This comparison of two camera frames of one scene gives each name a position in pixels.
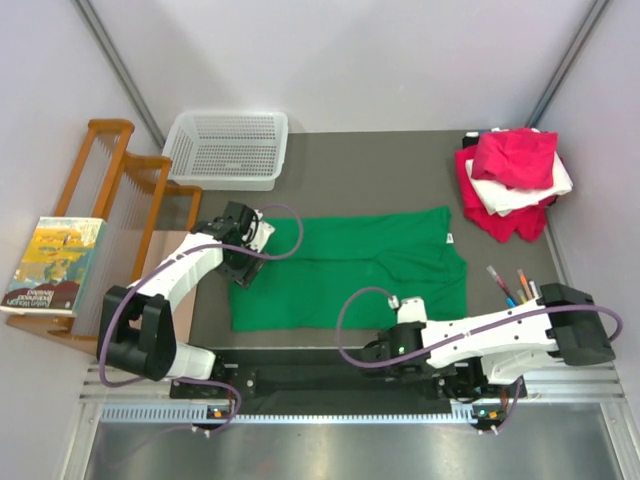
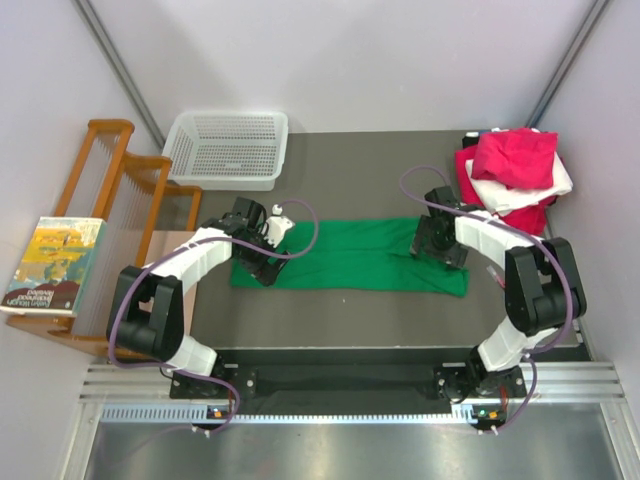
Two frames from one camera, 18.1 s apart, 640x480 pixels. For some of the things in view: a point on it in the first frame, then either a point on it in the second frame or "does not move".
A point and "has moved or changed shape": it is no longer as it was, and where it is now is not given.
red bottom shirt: [529, 223] does not move
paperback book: [55, 268] does not move
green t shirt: [404, 254] has moved or changed shape
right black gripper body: [384, 335] → [446, 251]
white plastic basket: [227, 150] does not move
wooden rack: [133, 197] does not move
